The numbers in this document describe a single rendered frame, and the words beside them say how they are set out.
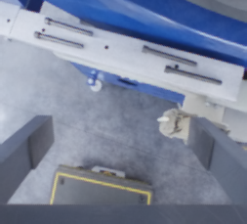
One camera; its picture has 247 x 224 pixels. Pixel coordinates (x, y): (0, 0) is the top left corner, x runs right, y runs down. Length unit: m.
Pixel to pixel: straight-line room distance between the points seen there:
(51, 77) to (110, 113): 0.66
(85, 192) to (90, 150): 0.40
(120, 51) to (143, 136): 0.95
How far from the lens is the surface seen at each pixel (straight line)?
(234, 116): 1.18
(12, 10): 1.06
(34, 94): 1.87
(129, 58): 0.76
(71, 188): 1.40
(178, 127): 0.72
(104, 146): 1.61
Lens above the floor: 1.57
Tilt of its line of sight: 81 degrees down
